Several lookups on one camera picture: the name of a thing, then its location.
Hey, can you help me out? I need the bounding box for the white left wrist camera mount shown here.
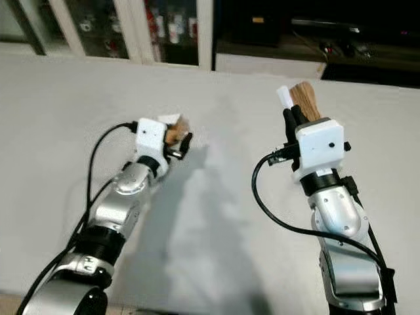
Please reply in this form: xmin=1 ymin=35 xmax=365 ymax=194
xmin=135 ymin=117 xmax=169 ymax=178

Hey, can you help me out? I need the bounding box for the black TV stand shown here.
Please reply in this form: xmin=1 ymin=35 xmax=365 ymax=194
xmin=213 ymin=0 xmax=420 ymax=88

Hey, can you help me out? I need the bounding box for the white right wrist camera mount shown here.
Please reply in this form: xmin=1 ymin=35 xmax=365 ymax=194
xmin=292 ymin=119 xmax=347 ymax=182

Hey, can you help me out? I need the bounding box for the white glass-door cabinet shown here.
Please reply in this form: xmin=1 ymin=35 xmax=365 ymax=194
xmin=0 ymin=0 xmax=215 ymax=70

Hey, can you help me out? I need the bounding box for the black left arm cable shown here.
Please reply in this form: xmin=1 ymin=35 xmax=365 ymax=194
xmin=16 ymin=121 xmax=138 ymax=315

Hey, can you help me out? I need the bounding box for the brown cardboard scrap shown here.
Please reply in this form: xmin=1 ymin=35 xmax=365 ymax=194
xmin=165 ymin=120 xmax=190 ymax=146

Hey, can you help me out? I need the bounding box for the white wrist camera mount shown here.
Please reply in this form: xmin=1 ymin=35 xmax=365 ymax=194
xmin=135 ymin=117 xmax=169 ymax=178
xmin=292 ymin=119 xmax=347 ymax=182

